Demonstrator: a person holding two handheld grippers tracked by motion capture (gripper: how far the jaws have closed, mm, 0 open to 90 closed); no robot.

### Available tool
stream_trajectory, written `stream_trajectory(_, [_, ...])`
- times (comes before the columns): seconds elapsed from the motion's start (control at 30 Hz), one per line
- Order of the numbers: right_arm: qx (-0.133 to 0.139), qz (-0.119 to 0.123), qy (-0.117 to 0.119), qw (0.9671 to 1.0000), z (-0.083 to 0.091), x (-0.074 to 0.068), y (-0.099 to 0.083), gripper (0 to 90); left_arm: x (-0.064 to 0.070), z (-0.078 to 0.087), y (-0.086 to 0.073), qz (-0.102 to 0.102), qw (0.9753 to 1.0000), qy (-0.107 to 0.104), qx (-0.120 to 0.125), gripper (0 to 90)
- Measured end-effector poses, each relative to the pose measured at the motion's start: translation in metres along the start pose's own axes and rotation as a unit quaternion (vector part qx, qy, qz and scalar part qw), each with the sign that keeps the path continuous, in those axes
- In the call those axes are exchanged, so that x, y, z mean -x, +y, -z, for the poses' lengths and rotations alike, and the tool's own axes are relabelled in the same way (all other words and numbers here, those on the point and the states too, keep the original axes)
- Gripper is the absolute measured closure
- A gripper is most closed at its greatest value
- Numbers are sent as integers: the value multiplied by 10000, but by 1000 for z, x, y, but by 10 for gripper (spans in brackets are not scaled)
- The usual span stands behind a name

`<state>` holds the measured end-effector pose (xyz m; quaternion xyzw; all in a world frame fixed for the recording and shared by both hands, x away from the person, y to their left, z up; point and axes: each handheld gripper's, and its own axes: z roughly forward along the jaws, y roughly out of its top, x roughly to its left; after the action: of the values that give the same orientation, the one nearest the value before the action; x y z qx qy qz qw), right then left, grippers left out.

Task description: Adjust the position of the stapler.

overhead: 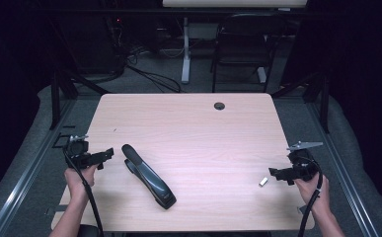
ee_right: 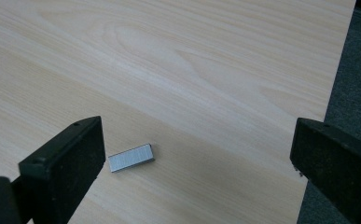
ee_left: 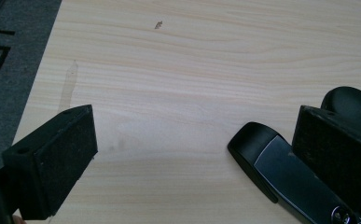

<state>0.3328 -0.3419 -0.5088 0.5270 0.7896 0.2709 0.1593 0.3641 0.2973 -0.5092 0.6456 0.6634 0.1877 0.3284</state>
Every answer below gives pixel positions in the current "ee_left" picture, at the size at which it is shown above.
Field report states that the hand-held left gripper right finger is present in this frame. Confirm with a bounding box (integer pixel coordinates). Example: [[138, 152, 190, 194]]
[[291, 105, 361, 220]]

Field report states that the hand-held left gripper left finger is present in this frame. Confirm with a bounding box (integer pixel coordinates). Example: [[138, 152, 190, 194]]
[[1, 104, 99, 221]]

